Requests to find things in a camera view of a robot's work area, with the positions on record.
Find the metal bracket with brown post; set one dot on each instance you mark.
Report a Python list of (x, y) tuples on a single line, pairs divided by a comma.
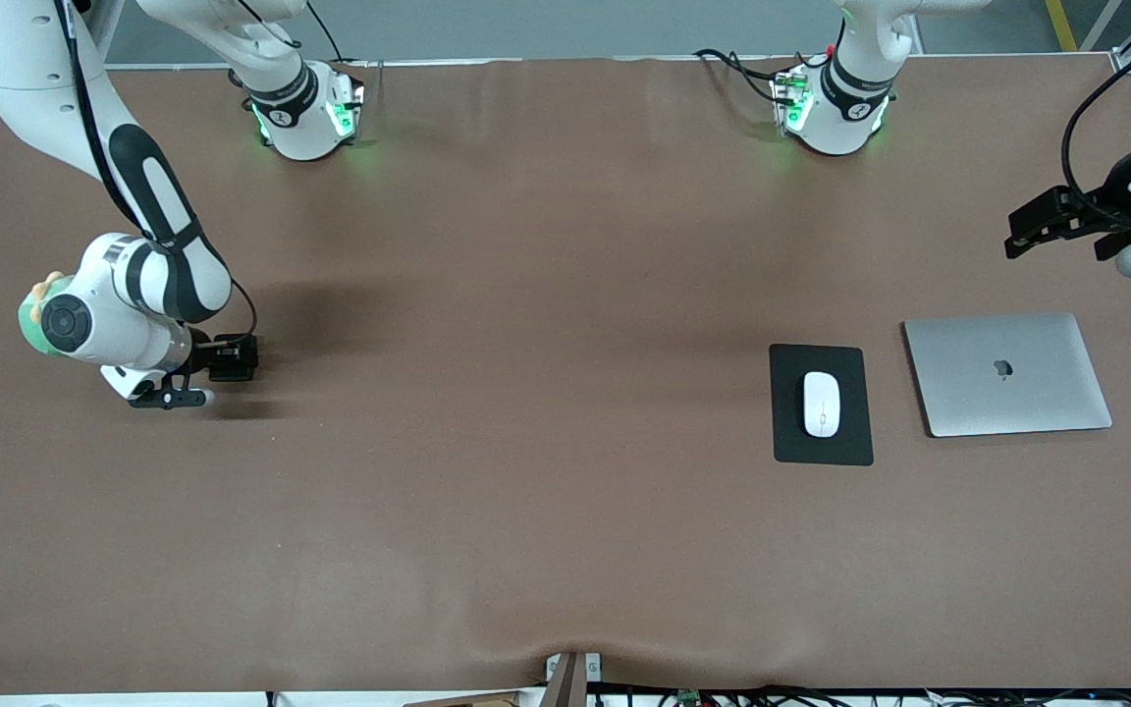
[(565, 687)]

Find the small black phone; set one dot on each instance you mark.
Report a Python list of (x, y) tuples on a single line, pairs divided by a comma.
[(240, 365)]

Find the silver closed laptop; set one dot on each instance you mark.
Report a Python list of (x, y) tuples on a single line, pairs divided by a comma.
[(1047, 393)]

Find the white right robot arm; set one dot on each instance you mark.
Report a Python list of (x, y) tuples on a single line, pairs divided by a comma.
[(26, 69)]

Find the green dinosaur plush toy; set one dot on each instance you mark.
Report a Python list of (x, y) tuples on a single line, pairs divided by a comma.
[(27, 319)]

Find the small green circuit board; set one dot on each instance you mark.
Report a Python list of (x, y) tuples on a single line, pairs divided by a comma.
[(690, 698)]

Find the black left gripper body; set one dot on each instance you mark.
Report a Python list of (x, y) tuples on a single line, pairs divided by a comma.
[(1112, 207)]

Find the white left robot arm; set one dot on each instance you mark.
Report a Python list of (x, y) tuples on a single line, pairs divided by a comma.
[(845, 123)]

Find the black mouse pad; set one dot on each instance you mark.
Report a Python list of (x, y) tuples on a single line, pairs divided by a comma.
[(786, 432)]

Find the white computer mouse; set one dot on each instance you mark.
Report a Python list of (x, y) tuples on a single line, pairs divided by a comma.
[(822, 405)]

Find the brown table cover mat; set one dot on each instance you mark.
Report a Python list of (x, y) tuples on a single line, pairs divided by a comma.
[(565, 550)]

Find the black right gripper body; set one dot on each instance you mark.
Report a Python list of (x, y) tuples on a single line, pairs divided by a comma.
[(211, 353)]

